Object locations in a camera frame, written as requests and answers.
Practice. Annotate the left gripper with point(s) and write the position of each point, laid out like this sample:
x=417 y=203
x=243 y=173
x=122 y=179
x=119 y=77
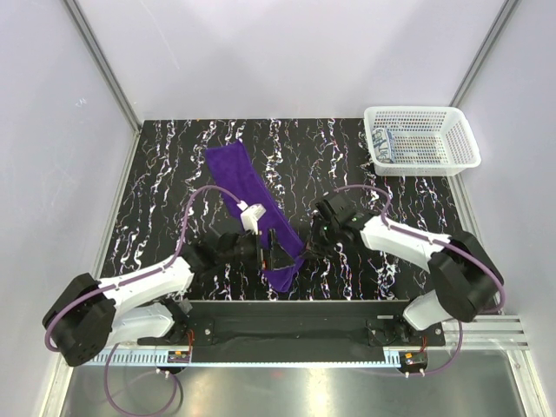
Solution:
x=274 y=258

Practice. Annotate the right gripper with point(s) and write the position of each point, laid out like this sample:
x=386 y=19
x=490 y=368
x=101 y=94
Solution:
x=313 y=248

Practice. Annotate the purple towel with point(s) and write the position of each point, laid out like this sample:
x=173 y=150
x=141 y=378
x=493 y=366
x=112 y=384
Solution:
x=252 y=203

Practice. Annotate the blue white patterned towel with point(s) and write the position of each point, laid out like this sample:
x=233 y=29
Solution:
x=383 y=144

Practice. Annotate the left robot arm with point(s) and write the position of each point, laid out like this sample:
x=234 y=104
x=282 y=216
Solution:
x=91 y=315

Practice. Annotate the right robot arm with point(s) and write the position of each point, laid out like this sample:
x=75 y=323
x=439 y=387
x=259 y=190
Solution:
x=464 y=277

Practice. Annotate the black marble pattern mat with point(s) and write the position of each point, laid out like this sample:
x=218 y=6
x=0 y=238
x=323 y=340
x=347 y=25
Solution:
x=299 y=160

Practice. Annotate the white plastic basket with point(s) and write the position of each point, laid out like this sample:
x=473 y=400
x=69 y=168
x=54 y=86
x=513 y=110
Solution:
x=428 y=140

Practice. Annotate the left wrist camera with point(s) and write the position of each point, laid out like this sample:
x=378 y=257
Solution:
x=250 y=215

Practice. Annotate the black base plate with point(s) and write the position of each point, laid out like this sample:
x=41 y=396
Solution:
x=374 y=323

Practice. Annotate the aluminium frame rail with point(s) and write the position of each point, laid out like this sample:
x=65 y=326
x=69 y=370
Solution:
x=147 y=327

